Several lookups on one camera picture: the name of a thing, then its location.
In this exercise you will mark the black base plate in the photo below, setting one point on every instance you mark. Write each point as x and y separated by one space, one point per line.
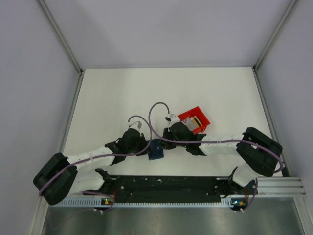
172 189

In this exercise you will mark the left aluminium frame post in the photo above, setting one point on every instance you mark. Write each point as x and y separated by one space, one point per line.
59 35

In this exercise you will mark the aluminium frame post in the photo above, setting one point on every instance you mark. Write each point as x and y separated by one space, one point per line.
59 35
276 33

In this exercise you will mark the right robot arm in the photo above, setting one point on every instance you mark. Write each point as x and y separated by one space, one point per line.
260 153

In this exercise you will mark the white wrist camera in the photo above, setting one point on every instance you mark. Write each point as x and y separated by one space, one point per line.
172 119
136 125

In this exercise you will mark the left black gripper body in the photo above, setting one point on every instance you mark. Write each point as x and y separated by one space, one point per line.
139 146

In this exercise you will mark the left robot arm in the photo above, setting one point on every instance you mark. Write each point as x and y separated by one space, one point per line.
63 176

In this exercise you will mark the right aluminium frame post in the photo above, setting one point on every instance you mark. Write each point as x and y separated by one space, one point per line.
276 33

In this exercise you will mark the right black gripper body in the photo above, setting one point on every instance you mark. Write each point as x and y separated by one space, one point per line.
169 145

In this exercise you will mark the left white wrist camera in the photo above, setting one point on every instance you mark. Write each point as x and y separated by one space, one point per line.
136 125

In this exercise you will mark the aluminium front rail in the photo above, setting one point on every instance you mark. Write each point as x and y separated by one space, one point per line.
279 187

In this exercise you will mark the grey slotted cable duct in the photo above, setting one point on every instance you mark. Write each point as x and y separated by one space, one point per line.
99 202

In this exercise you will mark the red plastic bin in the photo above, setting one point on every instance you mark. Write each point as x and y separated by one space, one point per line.
200 115

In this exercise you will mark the blue leather card holder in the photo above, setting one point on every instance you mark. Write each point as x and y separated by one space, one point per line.
156 151

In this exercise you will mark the silver patterned credit card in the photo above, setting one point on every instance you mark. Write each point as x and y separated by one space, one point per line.
189 123

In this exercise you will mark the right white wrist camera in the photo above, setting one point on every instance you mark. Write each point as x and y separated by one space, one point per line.
172 119

